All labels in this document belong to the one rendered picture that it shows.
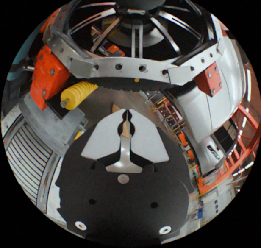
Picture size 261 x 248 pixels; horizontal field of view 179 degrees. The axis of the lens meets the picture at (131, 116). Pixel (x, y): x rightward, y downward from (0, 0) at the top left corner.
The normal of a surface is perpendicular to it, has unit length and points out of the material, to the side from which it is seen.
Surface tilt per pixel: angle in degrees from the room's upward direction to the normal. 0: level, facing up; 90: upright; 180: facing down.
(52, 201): 0
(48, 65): 90
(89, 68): 90
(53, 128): 0
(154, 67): 90
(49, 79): 90
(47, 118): 0
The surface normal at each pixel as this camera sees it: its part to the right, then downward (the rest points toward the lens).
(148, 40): 0.00, 0.54
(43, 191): 0.76, -0.54
